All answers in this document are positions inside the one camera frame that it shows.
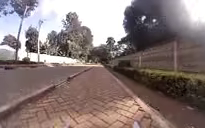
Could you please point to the red brick path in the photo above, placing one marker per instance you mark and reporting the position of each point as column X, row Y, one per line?
column 90, row 96

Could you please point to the row of trees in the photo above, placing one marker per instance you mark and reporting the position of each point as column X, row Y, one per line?
column 70, row 40

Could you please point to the pale kerb strip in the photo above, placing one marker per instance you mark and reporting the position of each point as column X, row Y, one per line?
column 140, row 103

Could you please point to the large dark tree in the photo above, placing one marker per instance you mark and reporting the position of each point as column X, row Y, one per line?
column 153, row 23

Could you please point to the grey street pole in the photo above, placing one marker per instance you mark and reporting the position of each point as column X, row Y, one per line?
column 38, row 41

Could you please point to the low green hedge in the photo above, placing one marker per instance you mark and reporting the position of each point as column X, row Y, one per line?
column 170, row 81

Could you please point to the grey concrete kerb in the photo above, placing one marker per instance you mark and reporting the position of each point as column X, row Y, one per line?
column 33, row 95

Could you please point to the brown dirt ditch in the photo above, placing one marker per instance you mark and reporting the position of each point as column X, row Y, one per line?
column 170, row 106

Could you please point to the grey asphalt road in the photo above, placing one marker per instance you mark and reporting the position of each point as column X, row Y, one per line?
column 20, row 81

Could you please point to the tall thin-trunked tree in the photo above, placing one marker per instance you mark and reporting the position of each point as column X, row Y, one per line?
column 19, row 20

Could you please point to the white boundary wall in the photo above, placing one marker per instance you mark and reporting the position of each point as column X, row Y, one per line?
column 40, row 57

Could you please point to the grey concrete block wall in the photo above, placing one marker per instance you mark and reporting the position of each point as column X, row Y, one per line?
column 166, row 56

